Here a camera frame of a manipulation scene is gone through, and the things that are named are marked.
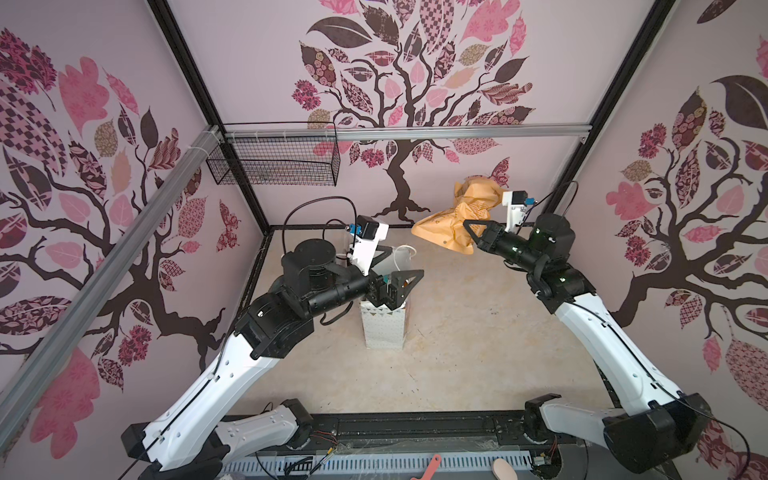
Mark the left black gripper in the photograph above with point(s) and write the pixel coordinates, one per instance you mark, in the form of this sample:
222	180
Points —
379	295

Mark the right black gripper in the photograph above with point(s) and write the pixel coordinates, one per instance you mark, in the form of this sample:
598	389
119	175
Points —
494	231

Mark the orange-brown snack bag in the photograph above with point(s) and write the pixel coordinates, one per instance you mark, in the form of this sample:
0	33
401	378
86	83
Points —
472	200

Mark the white patterned paper gift bag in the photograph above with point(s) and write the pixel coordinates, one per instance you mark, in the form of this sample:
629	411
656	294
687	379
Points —
384	328

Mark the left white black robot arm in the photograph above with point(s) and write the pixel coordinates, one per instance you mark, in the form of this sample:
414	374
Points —
193	439

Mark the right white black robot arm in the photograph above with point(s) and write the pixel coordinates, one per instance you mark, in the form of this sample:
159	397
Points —
654	421

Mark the beige oval object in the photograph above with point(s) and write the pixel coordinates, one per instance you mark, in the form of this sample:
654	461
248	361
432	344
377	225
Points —
502	470

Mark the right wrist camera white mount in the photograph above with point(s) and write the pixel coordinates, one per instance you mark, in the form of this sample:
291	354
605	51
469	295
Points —
517	204

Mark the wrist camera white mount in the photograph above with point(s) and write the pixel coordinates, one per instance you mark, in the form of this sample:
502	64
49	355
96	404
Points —
517	204
367	234

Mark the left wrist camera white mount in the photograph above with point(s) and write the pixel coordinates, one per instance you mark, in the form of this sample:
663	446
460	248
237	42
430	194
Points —
367	234

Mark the horizontal aluminium rail back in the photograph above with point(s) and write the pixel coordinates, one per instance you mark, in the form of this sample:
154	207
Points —
415	133

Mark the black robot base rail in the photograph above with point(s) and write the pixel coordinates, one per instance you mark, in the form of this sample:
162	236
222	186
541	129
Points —
562	457

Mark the black wire mesh basket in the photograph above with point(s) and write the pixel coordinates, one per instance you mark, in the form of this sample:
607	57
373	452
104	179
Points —
277	153

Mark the pink plastic tool handle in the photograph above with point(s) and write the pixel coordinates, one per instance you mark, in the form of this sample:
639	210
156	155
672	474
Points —
431	468

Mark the grey slotted cable duct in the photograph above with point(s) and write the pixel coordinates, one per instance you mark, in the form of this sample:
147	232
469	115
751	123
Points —
360	465

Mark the diagonal aluminium rail left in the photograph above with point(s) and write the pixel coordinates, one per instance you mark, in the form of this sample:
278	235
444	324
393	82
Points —
22	393

